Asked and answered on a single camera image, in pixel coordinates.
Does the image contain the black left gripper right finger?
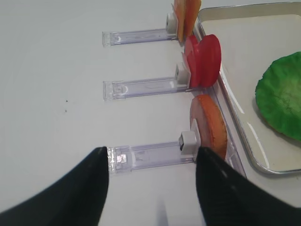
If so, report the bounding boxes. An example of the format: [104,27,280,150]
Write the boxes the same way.
[196,147,301,226]

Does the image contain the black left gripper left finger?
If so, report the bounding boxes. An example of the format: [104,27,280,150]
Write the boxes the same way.
[0,146,109,226]

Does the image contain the green lettuce leaf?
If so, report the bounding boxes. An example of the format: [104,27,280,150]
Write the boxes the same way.
[255,52,301,141]

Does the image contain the clear holder tomato row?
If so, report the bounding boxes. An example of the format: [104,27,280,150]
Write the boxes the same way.
[103,63,191,101]

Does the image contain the red tomato slice inner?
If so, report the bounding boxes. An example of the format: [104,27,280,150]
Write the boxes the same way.
[198,34,222,88]

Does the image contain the red tomato slice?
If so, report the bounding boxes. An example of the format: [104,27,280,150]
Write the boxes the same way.
[198,34,222,88]
[184,35,200,88]

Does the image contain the red tomato slice outer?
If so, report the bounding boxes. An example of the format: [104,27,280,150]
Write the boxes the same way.
[184,35,200,88]

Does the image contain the clear holder cheese row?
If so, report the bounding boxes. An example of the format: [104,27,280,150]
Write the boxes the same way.
[102,13,178,47]

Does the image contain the orange cheese slice inner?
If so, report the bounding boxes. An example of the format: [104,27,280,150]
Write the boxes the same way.
[183,0,202,38]

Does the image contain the orange cheese slice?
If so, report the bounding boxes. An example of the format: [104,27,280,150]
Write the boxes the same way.
[183,0,202,38]
[174,0,186,42]

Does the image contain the orange cheese slice outer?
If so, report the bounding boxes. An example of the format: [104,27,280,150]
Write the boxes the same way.
[174,0,186,42]

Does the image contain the clear holder bun row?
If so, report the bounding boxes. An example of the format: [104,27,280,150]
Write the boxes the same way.
[107,130,201,174]

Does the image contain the bun slice left holder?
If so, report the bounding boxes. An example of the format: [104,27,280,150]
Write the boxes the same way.
[190,94,228,160]

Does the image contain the white metal tray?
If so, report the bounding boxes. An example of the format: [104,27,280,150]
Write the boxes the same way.
[198,2,301,174]

